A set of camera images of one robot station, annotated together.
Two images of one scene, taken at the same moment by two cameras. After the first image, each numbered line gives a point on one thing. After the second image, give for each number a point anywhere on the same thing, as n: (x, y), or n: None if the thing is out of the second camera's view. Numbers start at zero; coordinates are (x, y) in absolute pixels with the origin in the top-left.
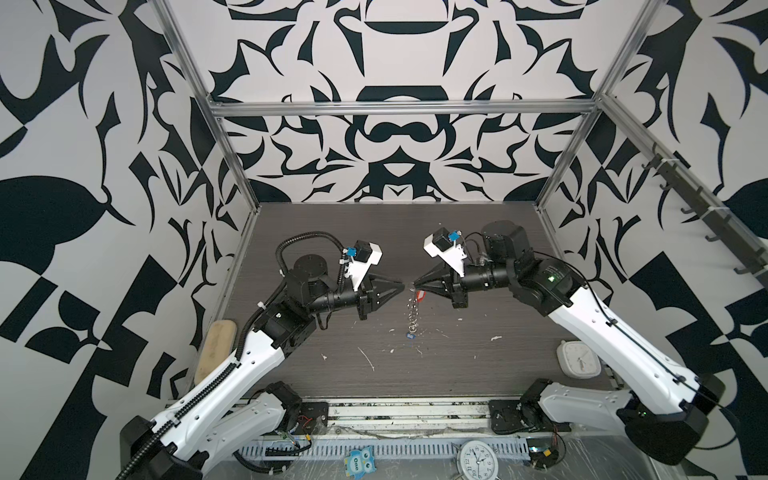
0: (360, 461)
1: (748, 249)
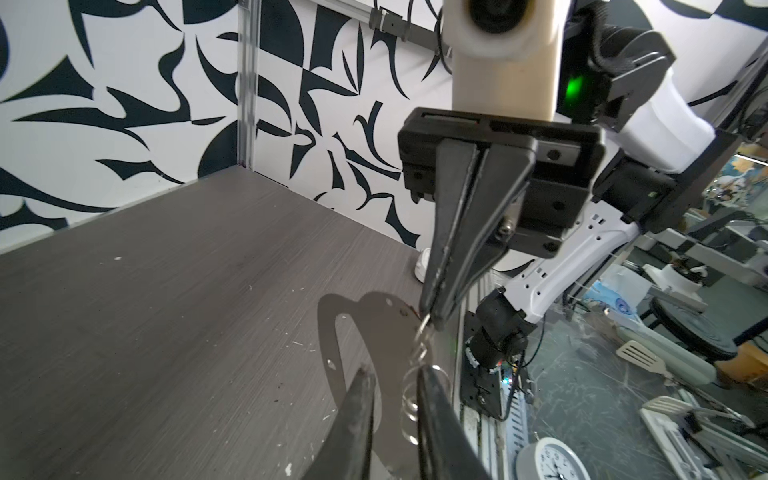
0: None
1: (389, 23)
